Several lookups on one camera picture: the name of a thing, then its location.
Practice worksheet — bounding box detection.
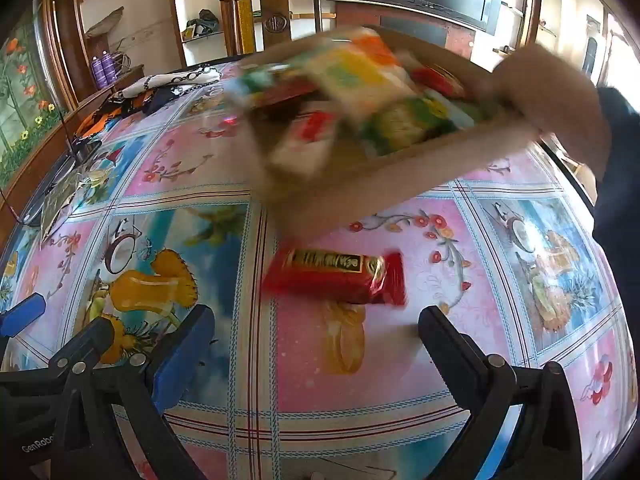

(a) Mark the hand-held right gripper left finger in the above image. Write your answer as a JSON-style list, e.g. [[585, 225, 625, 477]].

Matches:
[[50, 304, 217, 480]]

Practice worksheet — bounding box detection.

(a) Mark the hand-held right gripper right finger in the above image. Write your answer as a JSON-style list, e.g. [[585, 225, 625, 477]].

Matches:
[[417, 305, 585, 480]]

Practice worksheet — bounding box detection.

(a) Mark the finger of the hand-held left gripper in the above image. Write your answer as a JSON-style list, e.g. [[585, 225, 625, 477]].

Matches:
[[49, 316, 118, 377], [0, 294, 47, 337]]

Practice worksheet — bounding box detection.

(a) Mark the red gold-label snack packet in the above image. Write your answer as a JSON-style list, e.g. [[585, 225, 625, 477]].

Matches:
[[264, 246, 408, 308]]

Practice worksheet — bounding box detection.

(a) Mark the cardboard box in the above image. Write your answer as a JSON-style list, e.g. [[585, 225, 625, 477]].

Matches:
[[239, 24, 543, 238]]

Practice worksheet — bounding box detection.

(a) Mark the pile of mixed snack packets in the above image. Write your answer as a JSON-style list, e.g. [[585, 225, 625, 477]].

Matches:
[[240, 27, 501, 181]]

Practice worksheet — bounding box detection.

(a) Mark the green packet on table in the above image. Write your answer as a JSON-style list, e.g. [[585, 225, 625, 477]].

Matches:
[[40, 160, 108, 243]]

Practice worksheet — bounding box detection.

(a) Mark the floral printed tablecloth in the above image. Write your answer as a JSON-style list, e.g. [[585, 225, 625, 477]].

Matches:
[[0, 60, 626, 480]]

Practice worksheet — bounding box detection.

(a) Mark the black flat device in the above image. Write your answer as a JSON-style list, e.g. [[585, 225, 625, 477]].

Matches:
[[20, 140, 103, 226]]

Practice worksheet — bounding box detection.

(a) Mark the black white orange scarf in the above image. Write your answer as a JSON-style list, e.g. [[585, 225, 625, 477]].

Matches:
[[75, 62, 222, 137]]

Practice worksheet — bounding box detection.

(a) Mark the green black bundle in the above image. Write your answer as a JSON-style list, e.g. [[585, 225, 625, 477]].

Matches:
[[181, 7, 221, 42]]

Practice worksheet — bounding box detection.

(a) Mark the wooden chair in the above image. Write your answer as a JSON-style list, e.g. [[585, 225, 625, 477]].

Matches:
[[218, 0, 328, 58]]

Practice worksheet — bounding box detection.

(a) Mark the floral wall poster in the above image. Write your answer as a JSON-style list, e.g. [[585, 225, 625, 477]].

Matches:
[[0, 35, 58, 173]]

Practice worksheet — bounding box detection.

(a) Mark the wall shelf unit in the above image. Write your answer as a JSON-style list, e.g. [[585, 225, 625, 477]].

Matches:
[[492, 0, 563, 58], [170, 0, 241, 68]]

